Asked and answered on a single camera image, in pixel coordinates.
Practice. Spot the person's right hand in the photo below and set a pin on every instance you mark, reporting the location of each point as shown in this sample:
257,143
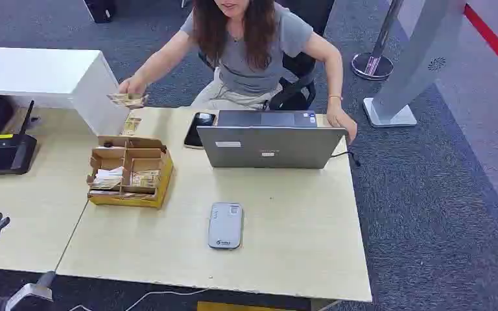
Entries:
132,87

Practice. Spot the person's left hand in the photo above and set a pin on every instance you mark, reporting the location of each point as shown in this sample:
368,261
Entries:
342,121

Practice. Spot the patterned cards bundle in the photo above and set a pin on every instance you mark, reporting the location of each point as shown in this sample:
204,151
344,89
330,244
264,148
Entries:
126,100

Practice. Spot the black office chair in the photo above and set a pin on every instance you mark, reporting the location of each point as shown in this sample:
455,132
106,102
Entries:
300,64

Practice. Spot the white desk partition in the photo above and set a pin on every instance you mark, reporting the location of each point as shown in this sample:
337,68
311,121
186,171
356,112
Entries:
60,73

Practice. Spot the grey laptop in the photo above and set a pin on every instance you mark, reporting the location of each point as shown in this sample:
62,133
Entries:
270,146

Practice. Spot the black smartphone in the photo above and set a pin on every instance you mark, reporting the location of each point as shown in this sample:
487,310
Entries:
198,131

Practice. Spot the black bag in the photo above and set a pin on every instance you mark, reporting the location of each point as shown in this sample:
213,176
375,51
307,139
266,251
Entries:
99,9

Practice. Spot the black router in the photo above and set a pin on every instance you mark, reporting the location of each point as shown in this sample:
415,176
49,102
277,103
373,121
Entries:
2,154

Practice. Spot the wooden card box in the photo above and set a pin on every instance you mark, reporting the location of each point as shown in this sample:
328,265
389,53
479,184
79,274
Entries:
163,171

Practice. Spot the patterned card stack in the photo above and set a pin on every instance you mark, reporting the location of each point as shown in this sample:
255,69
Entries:
146,178

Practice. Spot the white card stack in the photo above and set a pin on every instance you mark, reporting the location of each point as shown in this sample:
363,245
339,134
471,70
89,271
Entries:
107,178

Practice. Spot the grey kiosk stand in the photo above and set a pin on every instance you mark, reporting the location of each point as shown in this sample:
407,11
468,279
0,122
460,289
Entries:
421,51

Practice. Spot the person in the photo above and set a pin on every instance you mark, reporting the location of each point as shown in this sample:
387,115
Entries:
253,64

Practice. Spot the flat card row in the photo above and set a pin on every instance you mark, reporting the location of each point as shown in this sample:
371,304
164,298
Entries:
116,194

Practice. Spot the grey card reader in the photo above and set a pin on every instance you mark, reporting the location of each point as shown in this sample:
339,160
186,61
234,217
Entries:
226,225

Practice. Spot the yellow floor sheet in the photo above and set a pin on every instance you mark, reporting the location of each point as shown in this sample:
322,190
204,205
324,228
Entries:
249,306

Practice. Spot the chrome stanchion post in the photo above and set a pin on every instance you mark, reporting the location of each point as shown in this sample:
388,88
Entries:
373,64

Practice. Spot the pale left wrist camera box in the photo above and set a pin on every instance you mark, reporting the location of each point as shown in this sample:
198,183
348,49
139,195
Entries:
32,292

